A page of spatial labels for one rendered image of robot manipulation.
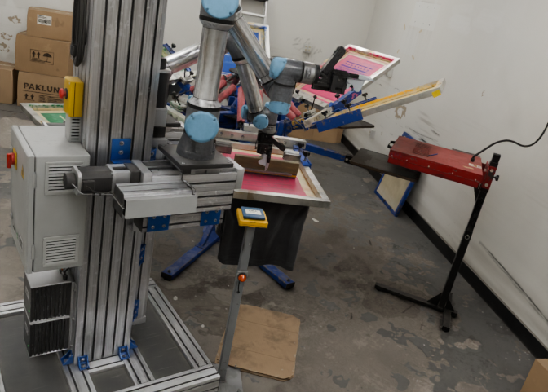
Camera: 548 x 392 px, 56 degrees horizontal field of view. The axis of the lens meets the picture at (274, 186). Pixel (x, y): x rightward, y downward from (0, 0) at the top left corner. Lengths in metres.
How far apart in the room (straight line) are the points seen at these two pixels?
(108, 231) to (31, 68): 4.81
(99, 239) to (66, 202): 0.25
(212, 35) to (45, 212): 0.87
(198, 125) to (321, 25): 5.54
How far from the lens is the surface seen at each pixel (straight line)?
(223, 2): 1.71
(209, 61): 1.76
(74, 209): 2.04
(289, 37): 7.13
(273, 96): 1.82
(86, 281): 2.30
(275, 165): 2.78
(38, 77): 6.82
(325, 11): 7.21
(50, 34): 6.74
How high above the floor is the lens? 1.92
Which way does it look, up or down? 21 degrees down
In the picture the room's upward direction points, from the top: 12 degrees clockwise
